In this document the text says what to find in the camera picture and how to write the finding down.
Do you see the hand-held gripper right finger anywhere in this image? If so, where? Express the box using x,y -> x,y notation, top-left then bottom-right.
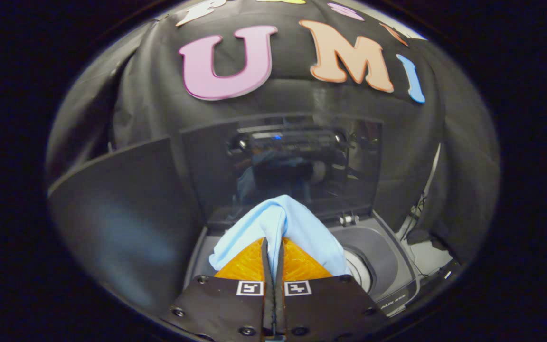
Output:
274,237 -> 389,341

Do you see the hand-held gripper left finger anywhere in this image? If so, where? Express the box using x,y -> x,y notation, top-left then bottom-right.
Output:
167,237 -> 275,341

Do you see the grey washing machine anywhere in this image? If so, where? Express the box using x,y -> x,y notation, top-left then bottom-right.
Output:
183,211 -> 421,319

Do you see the light blue cloth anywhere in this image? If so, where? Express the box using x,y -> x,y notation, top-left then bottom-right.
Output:
208,195 -> 351,279

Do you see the white cabinet with black top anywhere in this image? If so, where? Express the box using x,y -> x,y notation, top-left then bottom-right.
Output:
48,137 -> 204,312

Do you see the black backdrop cloth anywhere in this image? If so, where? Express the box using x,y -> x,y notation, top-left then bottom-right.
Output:
46,0 -> 500,266

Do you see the black hanging cable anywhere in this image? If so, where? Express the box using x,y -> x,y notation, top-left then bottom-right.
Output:
397,142 -> 443,240

